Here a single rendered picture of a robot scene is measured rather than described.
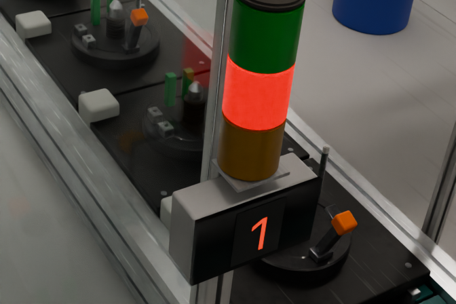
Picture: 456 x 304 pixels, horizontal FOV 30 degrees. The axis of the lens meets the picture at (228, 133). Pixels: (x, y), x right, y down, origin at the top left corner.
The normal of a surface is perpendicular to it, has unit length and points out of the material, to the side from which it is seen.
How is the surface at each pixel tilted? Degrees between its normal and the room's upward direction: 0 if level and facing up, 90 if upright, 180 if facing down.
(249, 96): 90
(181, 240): 90
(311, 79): 0
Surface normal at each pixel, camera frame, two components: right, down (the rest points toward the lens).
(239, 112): -0.50, 0.49
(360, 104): 0.09, -0.80
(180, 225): -0.85, 0.26
